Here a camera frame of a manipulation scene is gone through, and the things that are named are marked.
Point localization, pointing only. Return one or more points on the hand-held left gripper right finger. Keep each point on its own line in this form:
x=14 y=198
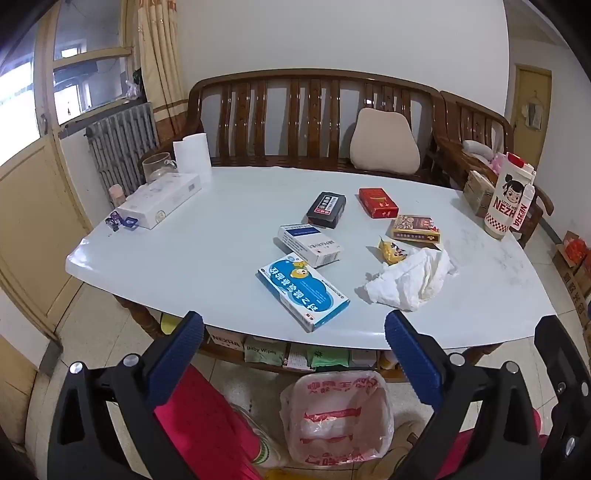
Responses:
x=413 y=364

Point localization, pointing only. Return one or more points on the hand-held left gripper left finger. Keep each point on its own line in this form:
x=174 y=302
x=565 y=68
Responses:
x=178 y=360

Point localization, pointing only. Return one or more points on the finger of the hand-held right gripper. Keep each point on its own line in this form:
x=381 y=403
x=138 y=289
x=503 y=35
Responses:
x=565 y=369

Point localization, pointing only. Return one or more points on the white tissue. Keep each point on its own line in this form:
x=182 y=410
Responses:
x=411 y=279

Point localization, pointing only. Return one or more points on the bin with white plastic bag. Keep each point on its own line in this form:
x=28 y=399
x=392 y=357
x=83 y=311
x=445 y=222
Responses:
x=339 y=420

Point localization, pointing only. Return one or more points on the blue cartoon medicine box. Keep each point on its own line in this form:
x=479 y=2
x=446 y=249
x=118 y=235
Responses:
x=302 y=295

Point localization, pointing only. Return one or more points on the brown patterned box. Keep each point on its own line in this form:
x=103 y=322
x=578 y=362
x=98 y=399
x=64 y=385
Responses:
x=415 y=228

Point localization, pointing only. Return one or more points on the white blue medicine box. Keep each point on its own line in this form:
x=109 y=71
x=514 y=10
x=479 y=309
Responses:
x=310 y=244

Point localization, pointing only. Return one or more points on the black small box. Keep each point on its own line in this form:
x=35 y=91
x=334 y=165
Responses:
x=327 y=210

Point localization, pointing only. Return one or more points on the pink red cloth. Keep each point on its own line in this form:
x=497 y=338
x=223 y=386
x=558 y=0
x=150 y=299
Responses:
x=207 y=415

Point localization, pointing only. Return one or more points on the green wipes packet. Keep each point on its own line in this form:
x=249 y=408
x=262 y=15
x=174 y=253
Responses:
x=261 y=350

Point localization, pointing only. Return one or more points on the pile of cardboard boxes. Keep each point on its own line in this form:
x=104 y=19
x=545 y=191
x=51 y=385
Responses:
x=572 y=267

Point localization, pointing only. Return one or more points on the yellow snack wrapper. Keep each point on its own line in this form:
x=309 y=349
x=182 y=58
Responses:
x=391 y=251

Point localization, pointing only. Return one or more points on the white green plastic packet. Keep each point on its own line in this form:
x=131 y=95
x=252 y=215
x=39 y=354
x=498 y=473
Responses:
x=263 y=443

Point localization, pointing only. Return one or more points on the long white box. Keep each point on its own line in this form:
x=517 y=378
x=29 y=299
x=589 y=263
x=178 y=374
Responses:
x=159 y=201

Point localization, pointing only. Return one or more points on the red small box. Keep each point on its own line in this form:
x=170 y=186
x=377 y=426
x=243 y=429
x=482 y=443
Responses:
x=378 y=201

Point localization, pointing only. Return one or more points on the white cartoon print cup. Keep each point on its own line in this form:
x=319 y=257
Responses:
x=505 y=203

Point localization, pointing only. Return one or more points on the brown drink carton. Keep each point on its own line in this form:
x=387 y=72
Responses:
x=478 y=191

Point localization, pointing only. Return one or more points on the clear glass cup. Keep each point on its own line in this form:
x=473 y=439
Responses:
x=157 y=167

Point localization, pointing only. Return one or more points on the white paper roll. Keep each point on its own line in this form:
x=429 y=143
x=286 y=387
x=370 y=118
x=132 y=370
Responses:
x=191 y=150

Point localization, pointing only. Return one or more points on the yellow wooden window partition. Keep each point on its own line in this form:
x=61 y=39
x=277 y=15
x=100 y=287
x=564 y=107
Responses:
x=32 y=198

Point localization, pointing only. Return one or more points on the pink soft item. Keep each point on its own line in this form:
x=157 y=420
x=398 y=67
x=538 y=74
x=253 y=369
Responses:
x=497 y=162

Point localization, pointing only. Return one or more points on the beige cushion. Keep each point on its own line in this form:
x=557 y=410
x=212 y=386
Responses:
x=383 y=143

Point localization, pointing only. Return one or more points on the grey radiator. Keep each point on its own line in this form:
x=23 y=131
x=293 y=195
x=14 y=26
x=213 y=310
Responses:
x=122 y=143

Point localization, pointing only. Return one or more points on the grey white pillow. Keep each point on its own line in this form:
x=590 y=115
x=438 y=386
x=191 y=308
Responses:
x=478 y=148

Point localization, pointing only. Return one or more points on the yellow door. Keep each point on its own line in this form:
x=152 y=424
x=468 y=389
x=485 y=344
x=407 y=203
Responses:
x=526 y=138

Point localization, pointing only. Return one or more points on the wooden armchair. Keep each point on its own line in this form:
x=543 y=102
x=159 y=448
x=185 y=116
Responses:
x=466 y=124

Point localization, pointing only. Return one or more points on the white cloth on door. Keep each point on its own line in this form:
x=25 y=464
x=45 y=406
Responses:
x=534 y=113

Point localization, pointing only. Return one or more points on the wooden bench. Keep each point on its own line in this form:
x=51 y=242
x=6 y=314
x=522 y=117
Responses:
x=286 y=106

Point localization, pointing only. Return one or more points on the beige curtain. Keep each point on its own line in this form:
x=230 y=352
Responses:
x=159 y=55

